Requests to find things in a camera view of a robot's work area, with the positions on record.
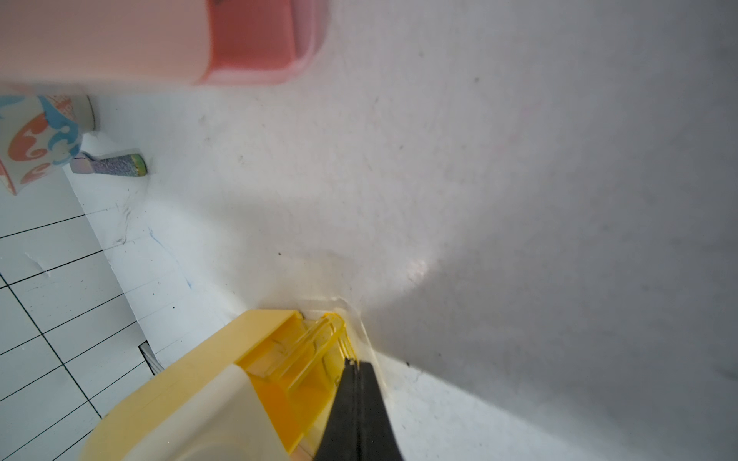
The pink sharpener top row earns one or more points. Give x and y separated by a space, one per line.
92 46

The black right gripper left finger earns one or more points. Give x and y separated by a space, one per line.
340 441

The yellow sharpener row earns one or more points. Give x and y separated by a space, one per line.
204 406

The yellow tray row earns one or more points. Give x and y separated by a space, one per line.
296 370

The patterned ceramic bowl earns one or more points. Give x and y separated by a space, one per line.
40 134

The iridescent pen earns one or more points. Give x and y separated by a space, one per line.
130 165

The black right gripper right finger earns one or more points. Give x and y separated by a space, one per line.
375 437

